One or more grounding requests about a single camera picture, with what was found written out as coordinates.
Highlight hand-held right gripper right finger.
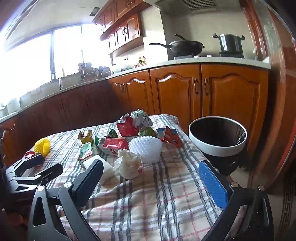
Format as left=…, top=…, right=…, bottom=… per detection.
left=198, top=159, right=274, bottom=241

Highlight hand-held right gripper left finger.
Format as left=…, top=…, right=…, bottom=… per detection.
left=27, top=159, right=104, bottom=241

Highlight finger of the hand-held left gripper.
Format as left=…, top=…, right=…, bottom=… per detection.
left=11, top=163, right=64, bottom=186
left=6, top=153, right=45, bottom=178

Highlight white rimmed trash bin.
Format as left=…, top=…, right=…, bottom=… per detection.
left=188, top=116, right=248, bottom=176

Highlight red milk carton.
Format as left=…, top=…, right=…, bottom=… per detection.
left=97, top=137, right=129, bottom=156

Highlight yellow foam fruit net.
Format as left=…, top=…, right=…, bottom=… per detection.
left=34, top=137, right=51, bottom=155

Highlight green and white wrapper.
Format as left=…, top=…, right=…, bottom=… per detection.
left=78, top=142, right=95, bottom=168

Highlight gold wrapper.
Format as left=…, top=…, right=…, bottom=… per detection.
left=78, top=130, right=93, bottom=145

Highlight crumpled white tissue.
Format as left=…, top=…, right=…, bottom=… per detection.
left=113, top=149, right=144, bottom=180

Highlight white container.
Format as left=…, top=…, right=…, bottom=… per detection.
left=7, top=97, right=21, bottom=114

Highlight red snack bag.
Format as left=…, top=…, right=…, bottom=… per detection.
left=116, top=113, right=139, bottom=137

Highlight red blue snack packet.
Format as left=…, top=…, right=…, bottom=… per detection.
left=163, top=127, right=184, bottom=149

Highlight plaid tablecloth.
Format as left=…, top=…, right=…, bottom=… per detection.
left=14, top=113, right=245, bottom=241

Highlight white foam fruit net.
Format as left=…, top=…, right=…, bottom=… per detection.
left=128, top=136, right=163, bottom=163

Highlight light green packet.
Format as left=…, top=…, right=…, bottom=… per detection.
left=138, top=126, right=158, bottom=138

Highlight patterned floor mat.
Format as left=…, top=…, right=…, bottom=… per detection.
left=277, top=183, right=296, bottom=241

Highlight crumpled paper ball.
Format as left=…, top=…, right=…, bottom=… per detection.
left=131, top=109, right=153, bottom=128

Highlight wooden lower cabinets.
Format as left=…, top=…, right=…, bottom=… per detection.
left=0, top=64, right=270, bottom=167

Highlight wooden cabinets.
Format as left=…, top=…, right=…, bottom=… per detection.
left=92, top=0, right=151, bottom=58
left=0, top=64, right=270, bottom=167

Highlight kitchen window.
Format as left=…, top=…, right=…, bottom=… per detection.
left=0, top=23, right=111, bottom=98

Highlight dark utensil holder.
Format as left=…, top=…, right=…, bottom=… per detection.
left=78, top=62, right=93, bottom=80

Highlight gas stove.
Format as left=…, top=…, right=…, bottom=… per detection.
left=173, top=52, right=245, bottom=59

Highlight speckled kitchen countertop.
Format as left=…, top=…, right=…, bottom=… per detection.
left=0, top=57, right=271, bottom=123

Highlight black wok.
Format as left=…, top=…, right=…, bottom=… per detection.
left=149, top=34, right=205, bottom=57

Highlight dark cooking pot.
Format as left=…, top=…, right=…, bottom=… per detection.
left=213, top=33, right=245, bottom=53

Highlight wooden upper cabinets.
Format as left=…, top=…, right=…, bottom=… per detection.
left=92, top=0, right=151, bottom=58

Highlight range hood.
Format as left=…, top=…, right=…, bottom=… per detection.
left=143, top=0, right=219, bottom=15

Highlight wooden door frame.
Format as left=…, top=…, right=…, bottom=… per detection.
left=239, top=0, right=296, bottom=190

